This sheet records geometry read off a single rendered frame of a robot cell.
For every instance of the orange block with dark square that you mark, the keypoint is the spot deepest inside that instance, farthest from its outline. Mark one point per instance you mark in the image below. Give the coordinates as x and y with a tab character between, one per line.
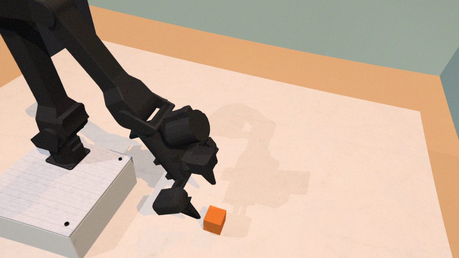
214	220

